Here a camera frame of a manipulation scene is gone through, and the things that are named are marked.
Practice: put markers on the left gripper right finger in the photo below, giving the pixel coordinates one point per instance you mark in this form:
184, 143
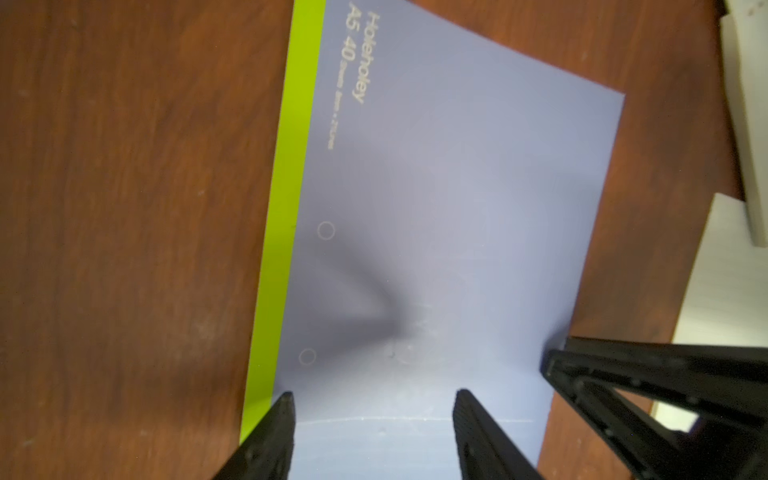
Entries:
484, 450

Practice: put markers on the notebook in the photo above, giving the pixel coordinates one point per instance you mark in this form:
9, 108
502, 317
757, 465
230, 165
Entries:
725, 302
743, 31
432, 202

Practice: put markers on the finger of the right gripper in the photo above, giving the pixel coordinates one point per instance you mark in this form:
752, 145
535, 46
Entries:
669, 411

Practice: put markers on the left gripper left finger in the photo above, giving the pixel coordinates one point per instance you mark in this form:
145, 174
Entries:
267, 451

